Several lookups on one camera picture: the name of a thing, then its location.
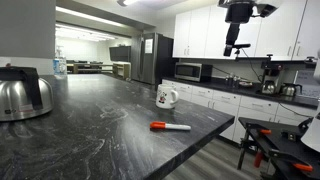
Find white mug with cartoon print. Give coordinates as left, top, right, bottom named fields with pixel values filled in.
left=155, top=83, right=180, bottom=110

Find black bar stereo camera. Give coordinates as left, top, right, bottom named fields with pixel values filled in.
left=232, top=43, right=252, bottom=50

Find black power cable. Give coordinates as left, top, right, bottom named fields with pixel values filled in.
left=277, top=102, right=315, bottom=119

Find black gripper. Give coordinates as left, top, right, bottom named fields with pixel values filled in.
left=222, top=2, right=255, bottom=57

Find black wall television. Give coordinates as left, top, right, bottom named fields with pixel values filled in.
left=109, top=45, right=132, bottom=63

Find black kitchen countertop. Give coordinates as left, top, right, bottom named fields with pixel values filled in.
left=162, top=76, right=319, bottom=110

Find ceiling light fixture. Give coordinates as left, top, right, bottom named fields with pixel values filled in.
left=116, top=0, right=143, bottom=7

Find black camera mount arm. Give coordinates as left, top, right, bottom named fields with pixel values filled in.
left=234, top=48, right=274, bottom=63

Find large steel coffee carafe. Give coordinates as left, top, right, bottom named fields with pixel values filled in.
left=0, top=65, right=55, bottom=122

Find black drip coffee maker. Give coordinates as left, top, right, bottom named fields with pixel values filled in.
left=259, top=61, right=285, bottom=96

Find white lower kitchen cabinets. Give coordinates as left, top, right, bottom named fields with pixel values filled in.
left=161, top=79, right=319, bottom=145

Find small jars on counter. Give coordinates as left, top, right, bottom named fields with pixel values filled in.
left=224, top=74, right=242, bottom=88

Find small steel coffee pot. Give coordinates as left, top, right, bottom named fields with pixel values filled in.
left=279, top=82, right=303, bottom=98

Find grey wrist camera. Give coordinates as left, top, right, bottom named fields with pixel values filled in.
left=255, top=3, right=278, bottom=19

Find black camera cable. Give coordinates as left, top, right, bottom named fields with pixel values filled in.
left=240, top=48, right=264, bottom=83

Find red capped white marker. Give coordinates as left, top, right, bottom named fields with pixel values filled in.
left=149, top=121, right=192, bottom=132

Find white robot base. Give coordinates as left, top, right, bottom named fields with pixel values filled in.
left=300, top=99, right=320, bottom=153

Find wooden shelf unit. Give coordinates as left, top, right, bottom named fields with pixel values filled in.
left=112, top=62, right=132, bottom=80

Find white paper on refrigerator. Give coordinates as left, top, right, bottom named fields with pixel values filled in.
left=144, top=38, right=154, bottom=55

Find silver microwave oven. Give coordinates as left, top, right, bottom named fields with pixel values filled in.
left=174, top=62, right=213, bottom=83

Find white notice sheet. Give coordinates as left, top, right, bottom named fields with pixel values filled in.
left=294, top=69, right=320, bottom=98

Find clear plastic water bottle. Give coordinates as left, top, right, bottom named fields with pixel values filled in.
left=52, top=46, right=68, bottom=76

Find white upper kitchen cabinets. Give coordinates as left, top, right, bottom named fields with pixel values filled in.
left=172, top=0, right=320, bottom=62

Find white kitchen cabinets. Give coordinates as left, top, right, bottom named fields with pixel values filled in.
left=172, top=0, right=320, bottom=62
left=161, top=79, right=319, bottom=145

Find glass pot in coffee maker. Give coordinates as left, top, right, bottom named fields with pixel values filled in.
left=261, top=80, right=277, bottom=95

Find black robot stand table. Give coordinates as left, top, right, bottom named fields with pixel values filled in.
left=236, top=116, right=320, bottom=180

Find stainless steel refrigerator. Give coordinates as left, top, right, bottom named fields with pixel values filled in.
left=130, top=32, right=176, bottom=85

